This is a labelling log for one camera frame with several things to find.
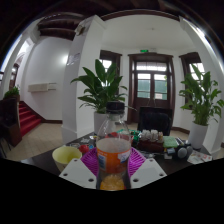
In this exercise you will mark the black chair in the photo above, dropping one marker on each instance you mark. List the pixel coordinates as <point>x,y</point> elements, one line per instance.
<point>155,120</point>

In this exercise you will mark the red carpeted staircase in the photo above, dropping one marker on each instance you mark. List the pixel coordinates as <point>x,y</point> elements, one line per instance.
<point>29,117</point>

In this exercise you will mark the grey rounded device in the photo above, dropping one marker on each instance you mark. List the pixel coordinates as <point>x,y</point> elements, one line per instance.
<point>182,152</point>

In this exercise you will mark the dark wooden double door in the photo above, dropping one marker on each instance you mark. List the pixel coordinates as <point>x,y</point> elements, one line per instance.
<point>151,86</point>

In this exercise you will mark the dark-framed window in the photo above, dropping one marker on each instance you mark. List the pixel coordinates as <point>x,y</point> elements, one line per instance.
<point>195,68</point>
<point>106,63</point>

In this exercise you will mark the dark wooden cabinet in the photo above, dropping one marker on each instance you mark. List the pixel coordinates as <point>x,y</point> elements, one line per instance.
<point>9,120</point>

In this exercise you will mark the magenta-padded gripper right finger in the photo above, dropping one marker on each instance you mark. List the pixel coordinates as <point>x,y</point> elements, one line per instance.
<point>146,171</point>

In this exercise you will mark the green sponge cloth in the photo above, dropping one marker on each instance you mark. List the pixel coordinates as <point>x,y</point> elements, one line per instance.
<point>170,142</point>

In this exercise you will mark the green exit sign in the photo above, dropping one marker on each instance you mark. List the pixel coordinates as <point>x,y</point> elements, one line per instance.
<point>144,51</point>

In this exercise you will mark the leafy plant in white pot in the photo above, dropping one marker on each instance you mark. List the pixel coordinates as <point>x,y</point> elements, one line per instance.
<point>197,135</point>
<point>100,88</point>

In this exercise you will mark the pale yellow printed cup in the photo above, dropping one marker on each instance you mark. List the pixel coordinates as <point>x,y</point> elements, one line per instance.
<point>65,156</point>

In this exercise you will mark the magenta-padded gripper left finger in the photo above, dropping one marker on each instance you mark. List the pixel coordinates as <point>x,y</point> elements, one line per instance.
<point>77,171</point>

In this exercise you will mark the orange juice bottle black cap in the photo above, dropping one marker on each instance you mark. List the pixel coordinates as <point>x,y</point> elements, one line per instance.
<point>113,156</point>

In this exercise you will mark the brown box of white items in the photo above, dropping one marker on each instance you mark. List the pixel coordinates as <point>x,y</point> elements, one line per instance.
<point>150,145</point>

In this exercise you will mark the small green potted plant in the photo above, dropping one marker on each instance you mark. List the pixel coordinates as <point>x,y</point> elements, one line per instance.
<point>11,92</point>

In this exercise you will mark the small round printed sticker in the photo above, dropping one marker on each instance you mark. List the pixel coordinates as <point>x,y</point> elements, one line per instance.
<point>85,140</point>
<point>75,145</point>

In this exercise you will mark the green snack packet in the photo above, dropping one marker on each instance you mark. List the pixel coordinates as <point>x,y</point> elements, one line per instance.
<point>135,135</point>

